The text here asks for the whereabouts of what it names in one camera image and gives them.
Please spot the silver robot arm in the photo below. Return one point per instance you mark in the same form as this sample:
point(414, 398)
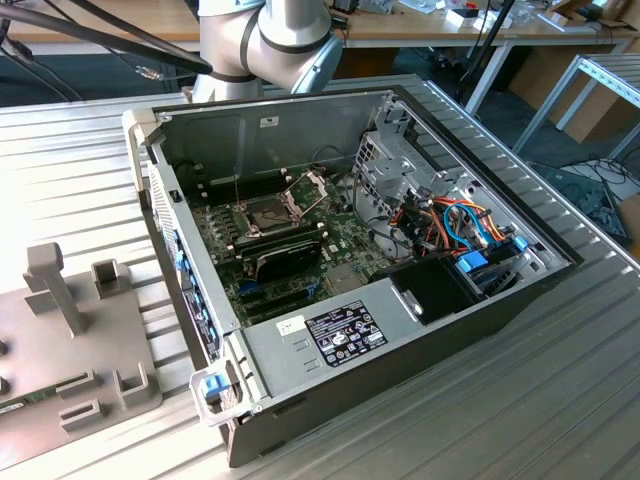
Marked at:
point(280, 30)

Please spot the green motherboard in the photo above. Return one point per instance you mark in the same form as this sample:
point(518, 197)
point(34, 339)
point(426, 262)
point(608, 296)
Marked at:
point(345, 235)

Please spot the black graphics card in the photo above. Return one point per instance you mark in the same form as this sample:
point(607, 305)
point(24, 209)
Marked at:
point(290, 262)

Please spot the silver chipset heatsink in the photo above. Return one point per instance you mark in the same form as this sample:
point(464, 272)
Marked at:
point(342, 280)

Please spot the black RAM slot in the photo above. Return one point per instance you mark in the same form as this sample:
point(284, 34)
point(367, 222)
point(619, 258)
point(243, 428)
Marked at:
point(260, 182)
point(272, 237)

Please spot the metal drive cage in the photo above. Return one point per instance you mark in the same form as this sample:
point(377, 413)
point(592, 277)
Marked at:
point(390, 172)

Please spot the silver power supply unit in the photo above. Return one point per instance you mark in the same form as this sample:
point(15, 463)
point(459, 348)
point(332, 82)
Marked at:
point(280, 360)

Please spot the blue disk carrier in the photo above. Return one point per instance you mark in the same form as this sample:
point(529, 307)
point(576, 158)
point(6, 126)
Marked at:
point(472, 262)

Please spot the open PC case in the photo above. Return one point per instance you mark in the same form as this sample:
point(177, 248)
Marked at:
point(400, 395)

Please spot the blue case latch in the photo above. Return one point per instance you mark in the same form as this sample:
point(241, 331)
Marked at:
point(212, 387)

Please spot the blue plastic clip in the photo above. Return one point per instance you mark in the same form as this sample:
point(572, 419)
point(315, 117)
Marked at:
point(520, 245)

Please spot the grey parts rack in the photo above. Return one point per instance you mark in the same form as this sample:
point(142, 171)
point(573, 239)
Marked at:
point(100, 340)

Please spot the black stand pole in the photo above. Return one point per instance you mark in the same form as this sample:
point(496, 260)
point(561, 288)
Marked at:
point(487, 45)

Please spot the large cardboard box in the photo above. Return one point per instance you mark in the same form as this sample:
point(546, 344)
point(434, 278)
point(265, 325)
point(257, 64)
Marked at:
point(545, 75)

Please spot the wooden desk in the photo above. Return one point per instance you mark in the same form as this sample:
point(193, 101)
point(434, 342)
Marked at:
point(525, 34)

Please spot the small cardboard box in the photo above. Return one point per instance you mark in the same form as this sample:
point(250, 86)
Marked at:
point(631, 215)

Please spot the green RAM stick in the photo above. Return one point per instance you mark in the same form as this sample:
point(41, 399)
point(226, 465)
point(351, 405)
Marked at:
point(35, 397)

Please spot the aluminium frame rack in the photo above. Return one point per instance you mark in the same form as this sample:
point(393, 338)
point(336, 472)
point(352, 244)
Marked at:
point(615, 75)

